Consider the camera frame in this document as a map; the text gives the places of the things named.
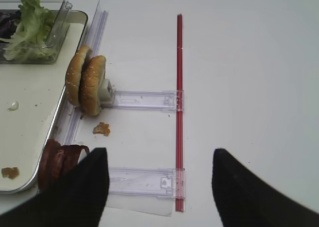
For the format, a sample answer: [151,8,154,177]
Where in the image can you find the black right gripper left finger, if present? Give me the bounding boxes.
[0,148,110,227]

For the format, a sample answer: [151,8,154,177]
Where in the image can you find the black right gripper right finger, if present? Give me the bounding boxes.
[211,148,319,227]

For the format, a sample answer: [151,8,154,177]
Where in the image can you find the stacked meat slices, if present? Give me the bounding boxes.
[37,139,90,192]

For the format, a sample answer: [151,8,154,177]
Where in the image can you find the green lettuce leaves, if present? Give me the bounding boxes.
[3,0,57,63]

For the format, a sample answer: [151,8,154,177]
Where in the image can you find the fried crumb on tray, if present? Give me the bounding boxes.
[1,167,19,179]

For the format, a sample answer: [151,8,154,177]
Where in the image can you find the clear lower right pusher track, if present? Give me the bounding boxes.
[107,167,185,217]

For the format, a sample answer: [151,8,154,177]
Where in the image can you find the clear pusher track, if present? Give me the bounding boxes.
[98,79,176,112]
[107,167,185,217]

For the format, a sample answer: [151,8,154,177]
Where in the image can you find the fried crumb on table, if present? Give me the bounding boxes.
[92,122,110,136]

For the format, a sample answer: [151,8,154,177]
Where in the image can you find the white onion scrap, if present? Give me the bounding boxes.
[7,101,19,111]

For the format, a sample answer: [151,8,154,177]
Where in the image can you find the white metal tray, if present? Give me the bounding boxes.
[0,11,88,194]

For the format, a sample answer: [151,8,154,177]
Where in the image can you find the clear upper right pusher track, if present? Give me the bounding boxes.
[98,79,176,112]

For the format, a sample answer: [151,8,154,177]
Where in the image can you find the sesame bun top rear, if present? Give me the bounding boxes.
[65,45,92,107]

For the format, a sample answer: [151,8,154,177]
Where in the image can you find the sesame bun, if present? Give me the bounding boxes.
[79,55,106,116]
[65,45,92,107]

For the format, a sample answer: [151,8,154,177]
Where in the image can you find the sesame bun top front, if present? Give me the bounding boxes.
[79,55,106,116]

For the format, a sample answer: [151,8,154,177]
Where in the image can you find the clear plastic salad box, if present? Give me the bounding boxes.
[0,0,73,64]

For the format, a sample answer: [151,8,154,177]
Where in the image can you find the purple cabbage pieces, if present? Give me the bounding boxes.
[0,10,21,48]

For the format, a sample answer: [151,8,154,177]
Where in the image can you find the right red rail strip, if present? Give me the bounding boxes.
[175,13,184,212]

